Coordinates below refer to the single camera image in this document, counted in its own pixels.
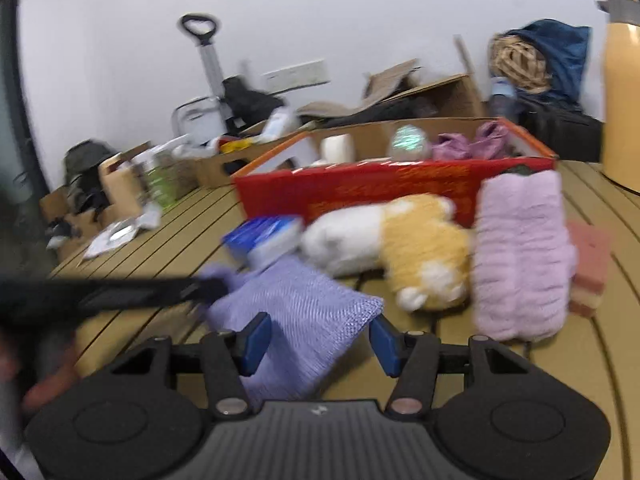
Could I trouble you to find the lavender knit cloth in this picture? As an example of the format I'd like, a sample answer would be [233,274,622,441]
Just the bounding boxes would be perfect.
[198,256,384,408]

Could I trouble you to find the blue white sponge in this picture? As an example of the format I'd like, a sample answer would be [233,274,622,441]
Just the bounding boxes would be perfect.
[222,214,304,270]

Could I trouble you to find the white yellow plush toy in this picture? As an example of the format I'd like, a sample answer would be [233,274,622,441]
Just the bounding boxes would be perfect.
[300,193,473,312]

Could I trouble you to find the pink fluffy towel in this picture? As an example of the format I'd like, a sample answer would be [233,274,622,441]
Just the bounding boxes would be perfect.
[471,170,577,341]

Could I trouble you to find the red cardboard box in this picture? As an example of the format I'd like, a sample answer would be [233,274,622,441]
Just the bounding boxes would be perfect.
[232,117,556,228]

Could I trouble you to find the white round soft ball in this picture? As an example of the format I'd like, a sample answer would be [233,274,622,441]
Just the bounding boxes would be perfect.
[320,133,356,165]

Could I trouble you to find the iridescent green pouch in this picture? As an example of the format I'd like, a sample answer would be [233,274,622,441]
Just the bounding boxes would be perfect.
[388,125,432,162]

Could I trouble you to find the pink satin pouch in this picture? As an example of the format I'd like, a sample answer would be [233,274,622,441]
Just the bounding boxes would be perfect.
[469,120,510,160]
[432,133,472,160]

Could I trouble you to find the person left hand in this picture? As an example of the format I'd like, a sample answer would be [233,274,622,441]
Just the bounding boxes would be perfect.
[1,340,79,415]

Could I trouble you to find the floor cardboard box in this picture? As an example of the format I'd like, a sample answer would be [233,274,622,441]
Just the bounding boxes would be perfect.
[39,186,116,262]

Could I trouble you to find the black backpack on boxes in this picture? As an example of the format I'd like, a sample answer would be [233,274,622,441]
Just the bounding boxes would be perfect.
[64,140,115,214]

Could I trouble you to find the wooden slat folding table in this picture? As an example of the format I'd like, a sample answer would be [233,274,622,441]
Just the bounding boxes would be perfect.
[44,159,640,480]

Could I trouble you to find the white plastic packet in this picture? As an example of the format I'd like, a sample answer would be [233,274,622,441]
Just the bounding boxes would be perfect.
[82,203,162,260]

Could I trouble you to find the wooden box with label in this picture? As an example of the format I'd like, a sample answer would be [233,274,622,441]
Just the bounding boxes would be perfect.
[99,153,144,219]

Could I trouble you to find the brown cardboard tray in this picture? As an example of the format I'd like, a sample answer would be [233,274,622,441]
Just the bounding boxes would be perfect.
[191,120,319,188]

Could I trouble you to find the green spray bottle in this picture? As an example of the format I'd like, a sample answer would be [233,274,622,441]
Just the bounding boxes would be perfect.
[142,153,176,211]

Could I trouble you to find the grey folding stool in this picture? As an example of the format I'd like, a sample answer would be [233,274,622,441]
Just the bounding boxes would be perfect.
[171,98,228,145]

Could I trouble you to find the pink layered sponge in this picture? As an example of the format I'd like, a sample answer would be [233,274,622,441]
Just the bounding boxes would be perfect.
[567,221,611,318]

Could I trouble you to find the black bag by trolley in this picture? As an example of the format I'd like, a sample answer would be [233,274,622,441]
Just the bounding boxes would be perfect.
[222,76,285,127]

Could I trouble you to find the open cardboard box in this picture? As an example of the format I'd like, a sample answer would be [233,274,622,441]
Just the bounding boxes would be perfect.
[296,36,486,129]

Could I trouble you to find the grey water bottle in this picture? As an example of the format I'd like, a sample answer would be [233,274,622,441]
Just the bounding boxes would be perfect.
[488,76,518,124]

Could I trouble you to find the yellow thermos jug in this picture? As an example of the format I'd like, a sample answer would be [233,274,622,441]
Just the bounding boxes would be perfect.
[598,0,640,193]

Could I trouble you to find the woven rattan ball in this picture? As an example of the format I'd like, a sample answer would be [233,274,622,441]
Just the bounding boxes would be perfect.
[488,35,551,94]

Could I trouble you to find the dark blue bag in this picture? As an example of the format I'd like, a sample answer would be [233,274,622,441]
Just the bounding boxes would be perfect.
[503,18,592,110]

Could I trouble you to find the black trolley handle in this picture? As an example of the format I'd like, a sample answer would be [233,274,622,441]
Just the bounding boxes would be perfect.
[178,13,226,103]

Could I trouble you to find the wall power socket strip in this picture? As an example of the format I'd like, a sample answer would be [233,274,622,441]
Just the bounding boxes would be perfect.
[262,58,331,94]

